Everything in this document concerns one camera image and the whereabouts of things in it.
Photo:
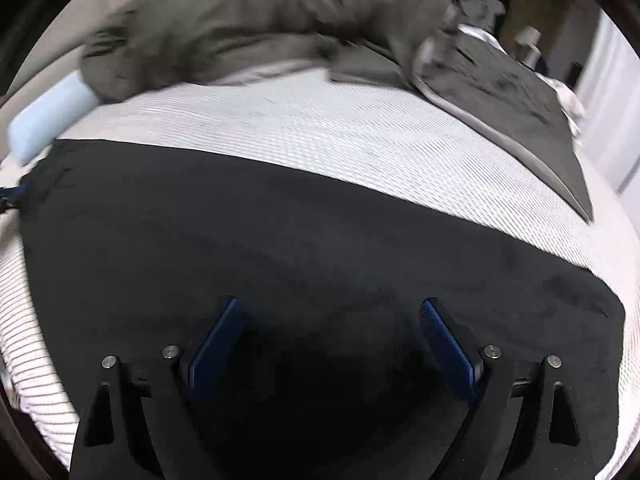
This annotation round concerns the light blue pillow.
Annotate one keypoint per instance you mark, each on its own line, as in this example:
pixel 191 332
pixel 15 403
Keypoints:
pixel 45 115

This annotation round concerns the white chair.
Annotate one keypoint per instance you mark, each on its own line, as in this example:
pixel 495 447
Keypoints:
pixel 529 40

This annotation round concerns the black pants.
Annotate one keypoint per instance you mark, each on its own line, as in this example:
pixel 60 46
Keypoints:
pixel 300 240

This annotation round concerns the beige padded headboard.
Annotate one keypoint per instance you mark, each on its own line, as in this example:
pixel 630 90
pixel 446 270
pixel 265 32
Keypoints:
pixel 60 25

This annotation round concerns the crumpled white sheet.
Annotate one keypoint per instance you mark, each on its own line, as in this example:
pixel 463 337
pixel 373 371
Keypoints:
pixel 567 102

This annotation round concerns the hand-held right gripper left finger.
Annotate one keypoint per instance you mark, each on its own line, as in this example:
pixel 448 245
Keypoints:
pixel 212 355

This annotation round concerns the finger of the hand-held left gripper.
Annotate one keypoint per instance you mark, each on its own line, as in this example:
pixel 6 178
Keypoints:
pixel 12 193

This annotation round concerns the white sheer curtain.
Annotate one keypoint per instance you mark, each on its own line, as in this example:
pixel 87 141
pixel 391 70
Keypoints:
pixel 610 110

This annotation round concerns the grey duvet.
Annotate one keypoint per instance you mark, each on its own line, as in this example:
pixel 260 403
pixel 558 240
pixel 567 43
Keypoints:
pixel 250 25

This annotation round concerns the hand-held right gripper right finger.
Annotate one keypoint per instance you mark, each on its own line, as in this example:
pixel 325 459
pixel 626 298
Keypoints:
pixel 450 350

